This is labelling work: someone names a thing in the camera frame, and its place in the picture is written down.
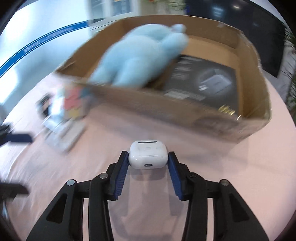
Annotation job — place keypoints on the black dog figurine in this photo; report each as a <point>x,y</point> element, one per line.
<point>44,104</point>

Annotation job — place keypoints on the leafy green plant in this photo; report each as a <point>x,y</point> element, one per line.
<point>171,4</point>

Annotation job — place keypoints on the large black tv screen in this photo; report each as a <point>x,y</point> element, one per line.
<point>263,29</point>

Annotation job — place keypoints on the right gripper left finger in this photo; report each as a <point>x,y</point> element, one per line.
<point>63,217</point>

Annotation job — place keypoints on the grey metal filing cabinet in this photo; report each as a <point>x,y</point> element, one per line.
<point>103,13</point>

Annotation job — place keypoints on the potted palm plant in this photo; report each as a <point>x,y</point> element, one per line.
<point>287,90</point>

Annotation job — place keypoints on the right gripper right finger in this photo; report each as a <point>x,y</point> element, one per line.
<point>233,218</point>

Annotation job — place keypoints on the cardboard box tray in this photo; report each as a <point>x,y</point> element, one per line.
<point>208,39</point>

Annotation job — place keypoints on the grey folding phone stand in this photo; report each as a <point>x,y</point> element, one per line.
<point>62,135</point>

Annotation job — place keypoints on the black product box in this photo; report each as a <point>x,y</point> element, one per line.
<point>205,82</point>

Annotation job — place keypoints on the pastel rubik's cube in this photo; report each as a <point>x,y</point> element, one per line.
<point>73,102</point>

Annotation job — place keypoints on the white earbuds case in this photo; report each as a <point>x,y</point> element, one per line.
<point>148,154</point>

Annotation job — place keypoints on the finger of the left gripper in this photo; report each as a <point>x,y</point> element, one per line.
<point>8,136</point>
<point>11,190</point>

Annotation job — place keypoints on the blue plush bear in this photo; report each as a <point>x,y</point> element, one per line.
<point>140,55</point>

